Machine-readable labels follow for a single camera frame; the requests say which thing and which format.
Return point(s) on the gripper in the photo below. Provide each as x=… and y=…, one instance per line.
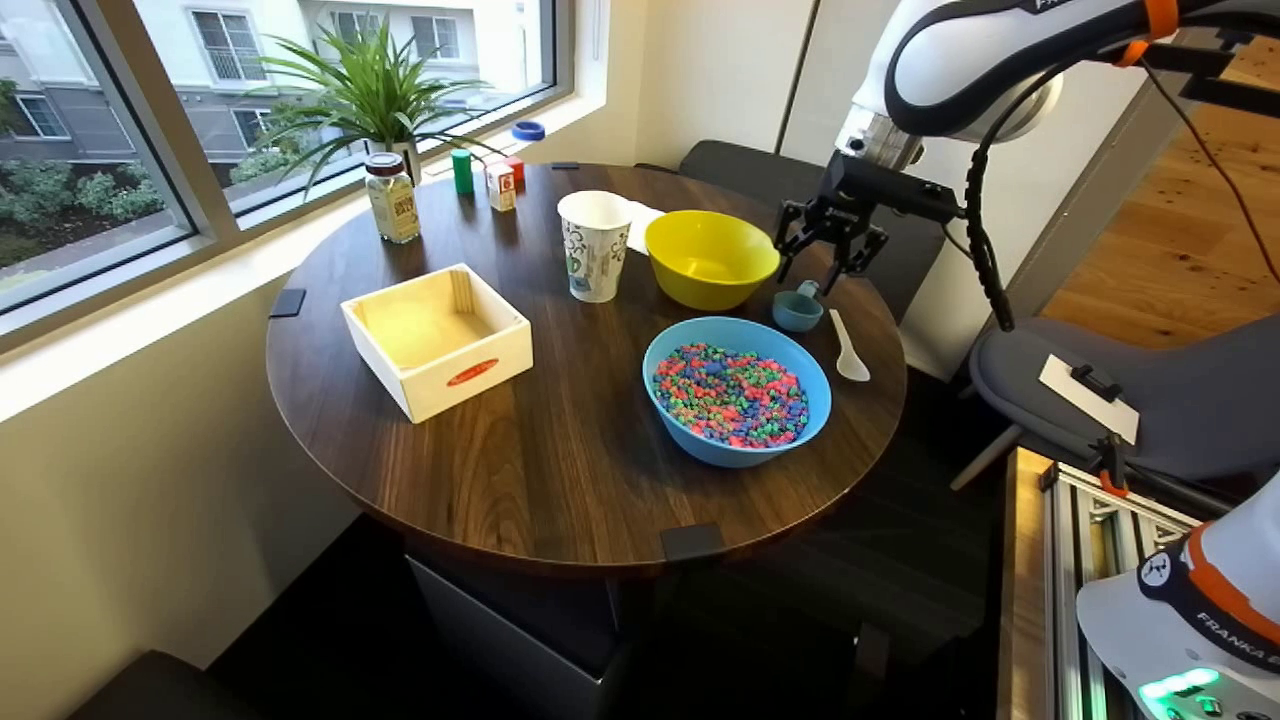
x=852, y=190

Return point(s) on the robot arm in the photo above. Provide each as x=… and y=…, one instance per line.
x=960, y=60

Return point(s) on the blue measuring spoon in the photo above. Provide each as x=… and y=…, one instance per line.
x=797, y=310

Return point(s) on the white plastic spoon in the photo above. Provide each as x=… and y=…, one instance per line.
x=848, y=355

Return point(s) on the yellow bowl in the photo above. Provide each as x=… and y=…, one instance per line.
x=710, y=265

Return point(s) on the heap of colourful cereal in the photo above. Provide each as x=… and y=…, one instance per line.
x=730, y=395

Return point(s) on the blue bowl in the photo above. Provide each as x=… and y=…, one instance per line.
x=735, y=440

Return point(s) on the dark grey chair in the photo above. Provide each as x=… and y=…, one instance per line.
x=740, y=170

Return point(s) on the white napkin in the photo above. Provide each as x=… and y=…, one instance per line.
x=643, y=222

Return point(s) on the patterned paper cup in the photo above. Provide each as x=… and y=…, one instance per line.
x=594, y=250

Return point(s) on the white paper sheet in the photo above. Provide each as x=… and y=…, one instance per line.
x=1085, y=400

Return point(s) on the black binder clip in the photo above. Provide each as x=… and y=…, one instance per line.
x=1096, y=383

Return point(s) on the red block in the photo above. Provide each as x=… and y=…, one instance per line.
x=516, y=168

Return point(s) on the white letter block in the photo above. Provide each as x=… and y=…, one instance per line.
x=500, y=188

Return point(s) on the orange and black clamp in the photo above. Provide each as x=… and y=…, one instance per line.
x=1113, y=465

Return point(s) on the green cylinder block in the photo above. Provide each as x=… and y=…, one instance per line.
x=462, y=172

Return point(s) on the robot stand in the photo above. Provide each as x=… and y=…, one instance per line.
x=1070, y=560

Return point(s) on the white wooden box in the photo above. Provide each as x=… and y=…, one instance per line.
x=435, y=340

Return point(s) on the glass spice jar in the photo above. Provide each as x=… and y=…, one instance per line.
x=392, y=200

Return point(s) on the potted green plant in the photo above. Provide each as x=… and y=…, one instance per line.
x=370, y=95

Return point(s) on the window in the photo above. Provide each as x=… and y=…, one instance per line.
x=150, y=120

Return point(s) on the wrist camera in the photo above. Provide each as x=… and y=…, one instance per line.
x=925, y=198

